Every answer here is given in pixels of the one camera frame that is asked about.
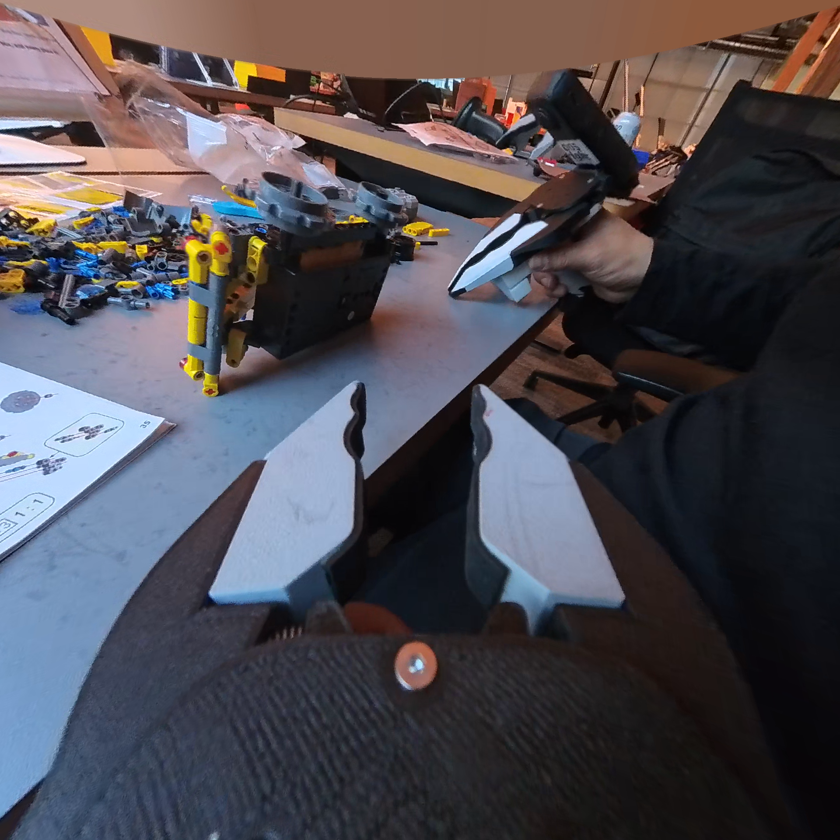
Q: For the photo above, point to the clear plastic parts bags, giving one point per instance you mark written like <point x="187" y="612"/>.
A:
<point x="249" y="141"/>

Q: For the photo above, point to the pile of yellow toy beams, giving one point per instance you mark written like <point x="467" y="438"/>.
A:
<point x="420" y="228"/>

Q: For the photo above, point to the black office chair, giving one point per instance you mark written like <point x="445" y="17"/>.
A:
<point x="774" y="131"/>

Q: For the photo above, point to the blue brick separator tool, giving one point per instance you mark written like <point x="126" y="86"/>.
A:
<point x="233" y="207"/>

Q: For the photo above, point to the white stand base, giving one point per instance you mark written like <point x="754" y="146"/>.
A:
<point x="33" y="151"/>

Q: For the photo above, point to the yellow and black sticker sheet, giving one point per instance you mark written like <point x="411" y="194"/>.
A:
<point x="72" y="193"/>

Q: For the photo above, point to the wooden-edged background table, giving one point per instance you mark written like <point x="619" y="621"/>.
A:
<point x="394" y="141"/>

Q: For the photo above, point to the pile of small toy parts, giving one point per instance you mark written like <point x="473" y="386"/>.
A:
<point x="79" y="256"/>

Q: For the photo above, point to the printed paper sheet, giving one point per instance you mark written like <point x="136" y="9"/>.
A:
<point x="39" y="59"/>

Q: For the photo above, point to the loose printed paper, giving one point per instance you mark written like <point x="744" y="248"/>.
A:
<point x="453" y="138"/>

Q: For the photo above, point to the person's legs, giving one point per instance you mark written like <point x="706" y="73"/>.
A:
<point x="722" y="525"/>

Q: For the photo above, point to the black and yellow toy chassis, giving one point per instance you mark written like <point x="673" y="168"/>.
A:
<point x="315" y="295"/>

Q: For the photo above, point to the spare hand-held gripper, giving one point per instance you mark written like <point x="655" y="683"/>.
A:
<point x="472" y="115"/>

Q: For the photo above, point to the person's right hand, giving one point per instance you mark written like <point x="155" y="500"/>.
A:
<point x="604" y="262"/>

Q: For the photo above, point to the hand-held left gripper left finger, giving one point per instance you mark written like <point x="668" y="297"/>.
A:
<point x="295" y="512"/>

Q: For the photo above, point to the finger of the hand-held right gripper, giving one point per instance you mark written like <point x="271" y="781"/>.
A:
<point x="505" y="256"/>
<point x="508" y="226"/>

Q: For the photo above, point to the open instruction booklet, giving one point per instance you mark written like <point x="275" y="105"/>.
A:
<point x="65" y="459"/>

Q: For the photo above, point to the person's right forearm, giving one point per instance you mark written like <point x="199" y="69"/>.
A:
<point x="722" y="282"/>

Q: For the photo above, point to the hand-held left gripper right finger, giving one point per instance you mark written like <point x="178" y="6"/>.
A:
<point x="544" y="525"/>

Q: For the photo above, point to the white spray can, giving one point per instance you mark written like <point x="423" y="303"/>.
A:
<point x="627" y="128"/>

